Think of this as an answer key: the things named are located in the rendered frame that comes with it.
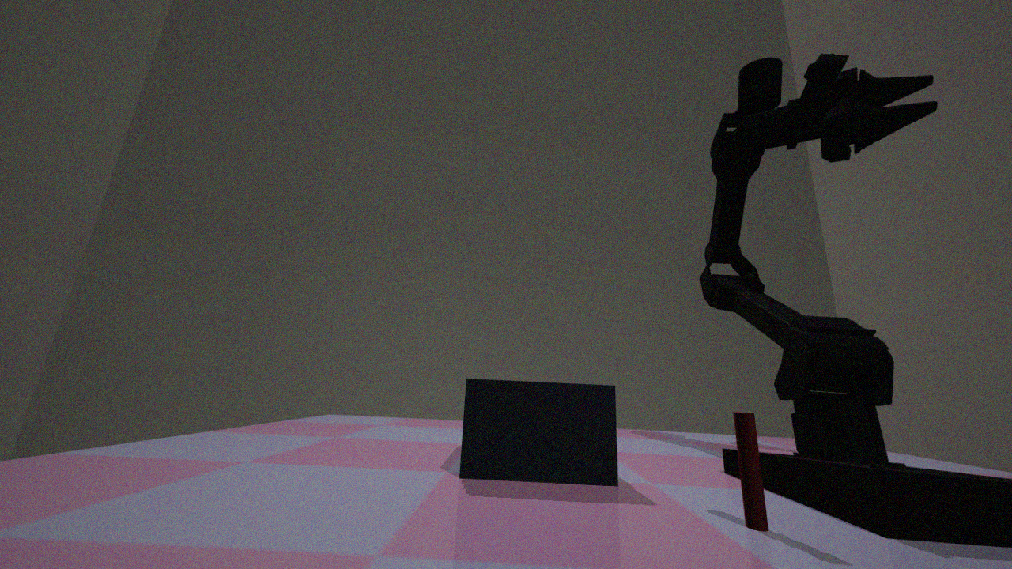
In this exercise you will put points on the dark red peg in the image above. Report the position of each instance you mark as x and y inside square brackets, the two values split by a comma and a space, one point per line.
[753, 496]

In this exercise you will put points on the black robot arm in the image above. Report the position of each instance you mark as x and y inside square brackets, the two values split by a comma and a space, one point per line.
[830, 354]

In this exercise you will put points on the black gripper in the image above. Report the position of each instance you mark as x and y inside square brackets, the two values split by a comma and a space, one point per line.
[857, 114]

